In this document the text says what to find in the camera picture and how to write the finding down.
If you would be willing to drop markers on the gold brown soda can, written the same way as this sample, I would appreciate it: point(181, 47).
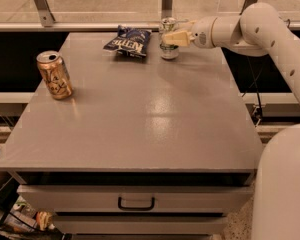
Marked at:
point(55, 74)

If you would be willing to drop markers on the white green 7up can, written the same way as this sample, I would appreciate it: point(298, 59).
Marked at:
point(167, 25)

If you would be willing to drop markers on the black upper drawer handle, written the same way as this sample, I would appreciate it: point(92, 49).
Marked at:
point(136, 205)

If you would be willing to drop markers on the clutter items on floor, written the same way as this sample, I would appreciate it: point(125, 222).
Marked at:
point(22, 217)

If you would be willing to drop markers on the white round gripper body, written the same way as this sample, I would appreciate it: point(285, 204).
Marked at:
point(202, 34)

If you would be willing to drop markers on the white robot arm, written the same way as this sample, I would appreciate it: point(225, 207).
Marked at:
point(257, 31)

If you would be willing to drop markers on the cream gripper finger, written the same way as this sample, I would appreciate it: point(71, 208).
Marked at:
point(181, 38)
point(186, 25)

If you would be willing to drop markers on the blue Kettle chip bag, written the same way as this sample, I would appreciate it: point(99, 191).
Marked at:
point(130, 42)

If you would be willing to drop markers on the left metal window bracket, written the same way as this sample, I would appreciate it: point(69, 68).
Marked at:
point(45, 15)

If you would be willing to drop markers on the grey drawer cabinet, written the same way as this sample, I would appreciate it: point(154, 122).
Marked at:
point(177, 131)

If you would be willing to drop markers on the middle metal window bracket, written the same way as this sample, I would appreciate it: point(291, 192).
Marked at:
point(166, 8)

